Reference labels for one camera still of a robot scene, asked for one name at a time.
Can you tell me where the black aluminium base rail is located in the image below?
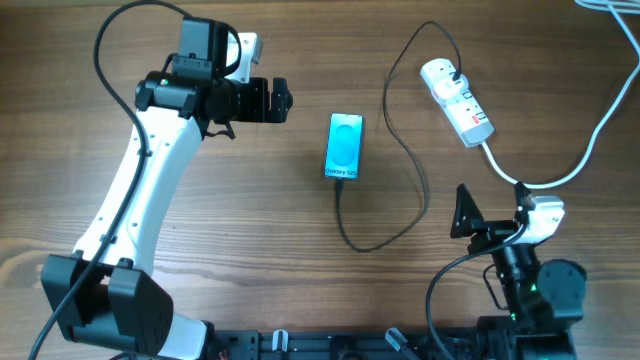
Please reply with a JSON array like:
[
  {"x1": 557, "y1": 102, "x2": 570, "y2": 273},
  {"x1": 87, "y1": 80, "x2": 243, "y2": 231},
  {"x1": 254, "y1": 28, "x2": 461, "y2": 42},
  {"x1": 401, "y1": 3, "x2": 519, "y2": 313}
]
[{"x1": 204, "y1": 327, "x2": 579, "y2": 360}]

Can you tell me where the white USB charger plug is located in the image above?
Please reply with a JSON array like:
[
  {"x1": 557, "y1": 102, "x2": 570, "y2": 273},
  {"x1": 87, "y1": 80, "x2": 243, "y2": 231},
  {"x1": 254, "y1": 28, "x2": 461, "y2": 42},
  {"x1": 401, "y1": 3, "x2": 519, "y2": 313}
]
[{"x1": 432, "y1": 75, "x2": 469, "y2": 105}]

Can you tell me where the black USB charging cable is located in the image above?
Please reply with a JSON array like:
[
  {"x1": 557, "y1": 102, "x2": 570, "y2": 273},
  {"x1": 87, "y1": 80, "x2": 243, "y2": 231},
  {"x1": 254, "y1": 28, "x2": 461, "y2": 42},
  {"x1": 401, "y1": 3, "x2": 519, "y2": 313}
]
[{"x1": 333, "y1": 20, "x2": 464, "y2": 253}]

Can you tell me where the white power strip cord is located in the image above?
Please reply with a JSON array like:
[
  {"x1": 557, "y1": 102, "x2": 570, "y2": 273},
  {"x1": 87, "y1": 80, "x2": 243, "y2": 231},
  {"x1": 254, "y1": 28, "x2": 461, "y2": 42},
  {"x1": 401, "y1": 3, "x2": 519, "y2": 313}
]
[{"x1": 481, "y1": 0, "x2": 640, "y2": 191}]

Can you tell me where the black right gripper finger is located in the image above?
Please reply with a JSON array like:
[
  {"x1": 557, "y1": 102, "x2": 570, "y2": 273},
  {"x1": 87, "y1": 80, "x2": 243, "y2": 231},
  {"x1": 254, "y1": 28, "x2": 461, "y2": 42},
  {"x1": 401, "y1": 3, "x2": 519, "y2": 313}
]
[
  {"x1": 450, "y1": 184, "x2": 486, "y2": 239},
  {"x1": 513, "y1": 182, "x2": 531, "y2": 223}
]

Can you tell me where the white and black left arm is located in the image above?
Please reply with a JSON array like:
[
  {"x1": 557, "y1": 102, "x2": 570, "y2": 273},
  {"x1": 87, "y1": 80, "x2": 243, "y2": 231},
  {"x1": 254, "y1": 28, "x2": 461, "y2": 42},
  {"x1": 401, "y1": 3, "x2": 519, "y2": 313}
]
[{"x1": 41, "y1": 17, "x2": 293, "y2": 359}]

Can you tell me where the blue Galaxy S25 smartphone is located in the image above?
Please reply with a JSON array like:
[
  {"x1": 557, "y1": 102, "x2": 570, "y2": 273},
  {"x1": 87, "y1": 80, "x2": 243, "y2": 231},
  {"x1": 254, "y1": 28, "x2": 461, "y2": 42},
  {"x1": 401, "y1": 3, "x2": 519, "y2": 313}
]
[{"x1": 324, "y1": 113, "x2": 364, "y2": 180}]

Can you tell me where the white power strip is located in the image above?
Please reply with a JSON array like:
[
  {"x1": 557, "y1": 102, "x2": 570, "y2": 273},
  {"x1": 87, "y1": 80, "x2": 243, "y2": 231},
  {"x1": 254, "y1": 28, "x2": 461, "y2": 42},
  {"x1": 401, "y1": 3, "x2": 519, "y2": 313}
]
[{"x1": 420, "y1": 58, "x2": 494, "y2": 148}]

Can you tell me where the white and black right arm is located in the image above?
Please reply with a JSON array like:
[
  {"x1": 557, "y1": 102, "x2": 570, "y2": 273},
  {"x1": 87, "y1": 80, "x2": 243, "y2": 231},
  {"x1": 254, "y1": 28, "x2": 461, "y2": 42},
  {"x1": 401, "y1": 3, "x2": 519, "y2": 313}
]
[{"x1": 450, "y1": 183, "x2": 587, "y2": 359}]

